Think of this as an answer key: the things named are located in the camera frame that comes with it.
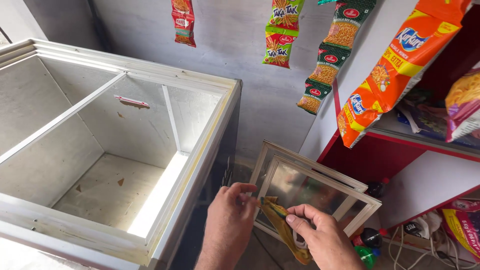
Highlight person's right hand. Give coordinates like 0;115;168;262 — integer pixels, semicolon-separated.
286;204;364;270

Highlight person's left hand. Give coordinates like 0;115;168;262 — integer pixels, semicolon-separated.
204;182;260;260

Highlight yellow cleaning cloth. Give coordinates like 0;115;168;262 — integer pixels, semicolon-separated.
259;196;314;266

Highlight green soda bottle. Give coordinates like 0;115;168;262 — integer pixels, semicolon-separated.
354;245;382;270

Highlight dark cola bottle red cap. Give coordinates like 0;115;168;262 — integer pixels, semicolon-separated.
352;227;388;249
365;177;391;199

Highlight glass sliding freezer lid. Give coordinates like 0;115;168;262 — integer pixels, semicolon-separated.
249;140;369;235
254;155;383;241

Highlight white plastic bag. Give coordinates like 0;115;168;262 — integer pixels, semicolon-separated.
403;211;444;241

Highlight red and white shelf unit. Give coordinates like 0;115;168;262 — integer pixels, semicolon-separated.
299;0;480;265

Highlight white open chest freezer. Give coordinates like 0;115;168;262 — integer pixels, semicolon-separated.
0;37;243;270

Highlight pink and yellow sack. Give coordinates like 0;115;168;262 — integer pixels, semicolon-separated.
436;199;480;263

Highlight red and white sticker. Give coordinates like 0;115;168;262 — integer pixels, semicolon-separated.
114;95;150;108

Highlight dark packets on shelf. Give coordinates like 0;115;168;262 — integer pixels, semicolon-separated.
395;88;480;149

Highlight orange snack packet strip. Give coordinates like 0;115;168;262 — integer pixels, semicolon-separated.
336;0;473;150

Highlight green and red snack strip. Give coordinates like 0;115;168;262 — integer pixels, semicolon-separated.
262;0;306;70

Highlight dark green snack strip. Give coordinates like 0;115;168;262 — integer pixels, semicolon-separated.
296;0;377;116

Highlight pink and yellow snack packet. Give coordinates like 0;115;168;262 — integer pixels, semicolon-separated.
445;68;480;143

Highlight red snack packet strip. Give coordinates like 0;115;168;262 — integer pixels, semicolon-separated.
171;0;197;48

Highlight white cables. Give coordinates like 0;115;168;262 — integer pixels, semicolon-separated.
388;224;480;270

